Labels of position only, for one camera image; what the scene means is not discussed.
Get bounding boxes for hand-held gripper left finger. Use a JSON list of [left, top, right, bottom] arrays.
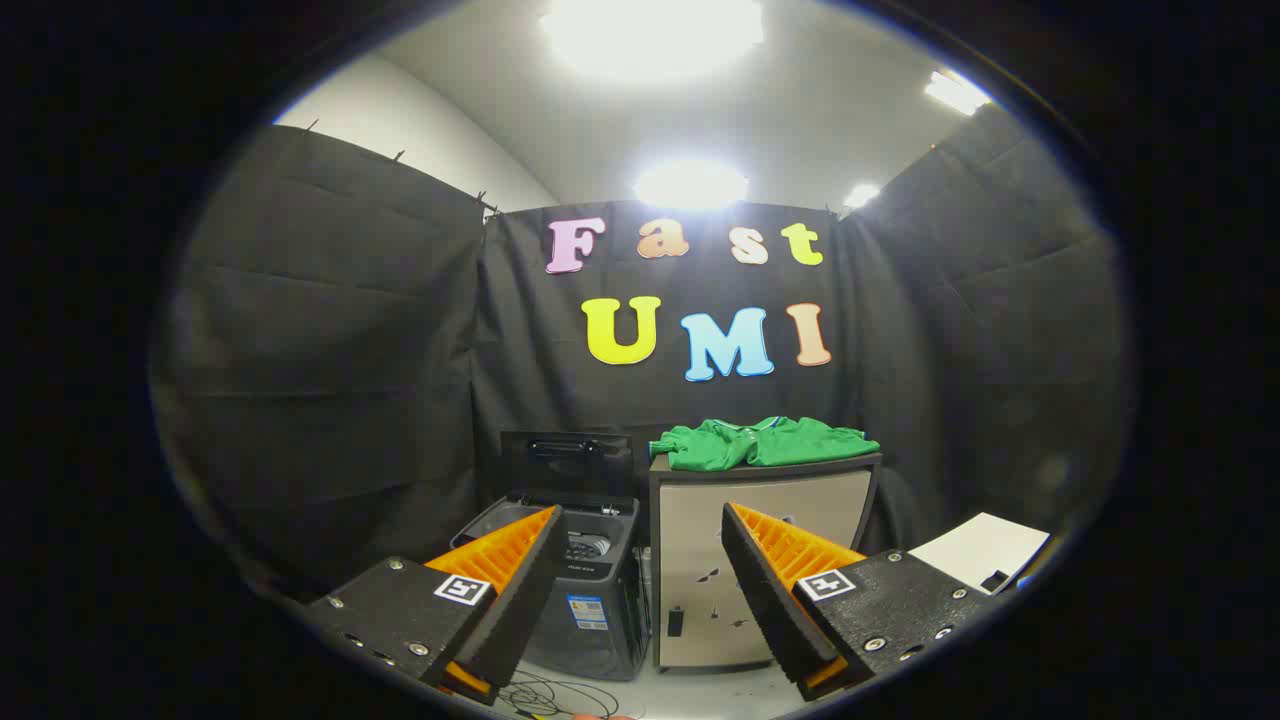
[[305, 505, 571, 706]]

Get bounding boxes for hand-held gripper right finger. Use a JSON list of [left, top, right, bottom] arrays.
[[720, 502, 1001, 701]]

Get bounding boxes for grey washing machine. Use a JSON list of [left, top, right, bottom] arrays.
[[450, 492, 651, 681]]

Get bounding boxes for green polo shirt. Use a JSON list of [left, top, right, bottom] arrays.
[[648, 416, 881, 472]]

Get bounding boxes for beige cabinet with dark top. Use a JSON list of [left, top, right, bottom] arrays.
[[648, 452, 884, 673]]

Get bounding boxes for white flat board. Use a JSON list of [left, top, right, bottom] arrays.
[[908, 512, 1051, 596]]

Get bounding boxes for black backdrop cloth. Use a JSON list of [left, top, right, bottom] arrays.
[[150, 125, 1136, 601]]

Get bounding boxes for black floor cables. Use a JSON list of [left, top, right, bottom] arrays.
[[497, 672, 601, 719]]

